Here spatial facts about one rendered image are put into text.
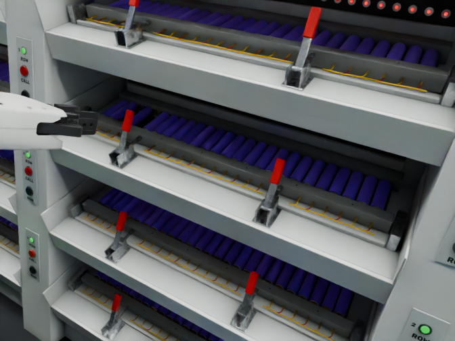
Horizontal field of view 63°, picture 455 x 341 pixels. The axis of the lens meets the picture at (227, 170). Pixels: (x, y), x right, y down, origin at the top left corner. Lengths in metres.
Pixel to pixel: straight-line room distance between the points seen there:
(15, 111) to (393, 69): 0.42
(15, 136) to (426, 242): 0.46
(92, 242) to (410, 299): 0.56
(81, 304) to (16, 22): 0.58
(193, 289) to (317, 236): 0.26
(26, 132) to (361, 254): 0.42
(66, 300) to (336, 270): 0.63
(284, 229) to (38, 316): 0.66
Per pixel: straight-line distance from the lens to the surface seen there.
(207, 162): 0.60
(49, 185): 0.79
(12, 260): 1.08
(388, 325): 0.54
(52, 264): 0.89
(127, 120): 0.63
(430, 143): 0.45
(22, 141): 0.45
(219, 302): 0.66
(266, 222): 0.52
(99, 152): 0.69
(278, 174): 0.51
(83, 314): 0.91
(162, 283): 0.69
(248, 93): 0.48
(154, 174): 0.61
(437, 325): 0.53
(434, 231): 0.47
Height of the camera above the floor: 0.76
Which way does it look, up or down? 22 degrees down
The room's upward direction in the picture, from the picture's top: 10 degrees clockwise
